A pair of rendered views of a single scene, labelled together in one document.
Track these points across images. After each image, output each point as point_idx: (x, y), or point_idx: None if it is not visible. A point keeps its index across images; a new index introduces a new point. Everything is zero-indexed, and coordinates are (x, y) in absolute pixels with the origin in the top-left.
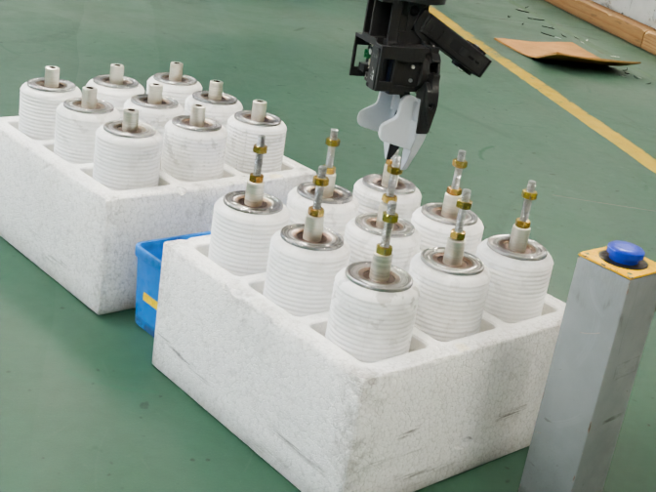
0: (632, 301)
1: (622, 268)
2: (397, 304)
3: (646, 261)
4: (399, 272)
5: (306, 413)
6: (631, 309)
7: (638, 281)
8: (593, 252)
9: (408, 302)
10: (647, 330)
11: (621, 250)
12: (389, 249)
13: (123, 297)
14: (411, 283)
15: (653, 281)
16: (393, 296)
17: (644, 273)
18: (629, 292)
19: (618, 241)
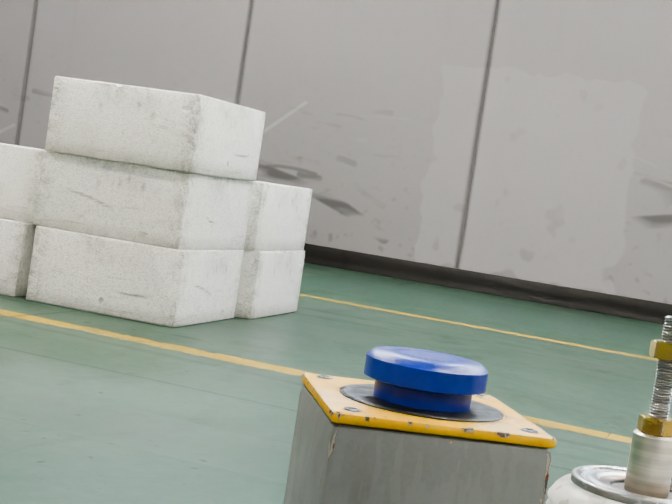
0: (294, 466)
1: (359, 383)
2: (548, 493)
3: (397, 413)
4: (661, 499)
5: None
6: (290, 501)
7: (305, 403)
8: (488, 402)
9: (554, 499)
10: None
11: (405, 347)
12: (641, 416)
13: None
14: (600, 487)
15: (315, 438)
16: (560, 480)
17: (313, 385)
18: (295, 424)
19: (472, 363)
